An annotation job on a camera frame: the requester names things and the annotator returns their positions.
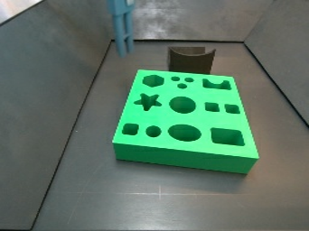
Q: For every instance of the green shape sorter board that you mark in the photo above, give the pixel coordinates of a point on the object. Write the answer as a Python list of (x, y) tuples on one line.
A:
[(184, 120)]

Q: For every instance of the dark curved arch block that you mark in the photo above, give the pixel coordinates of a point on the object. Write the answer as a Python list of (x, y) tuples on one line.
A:
[(190, 59)]

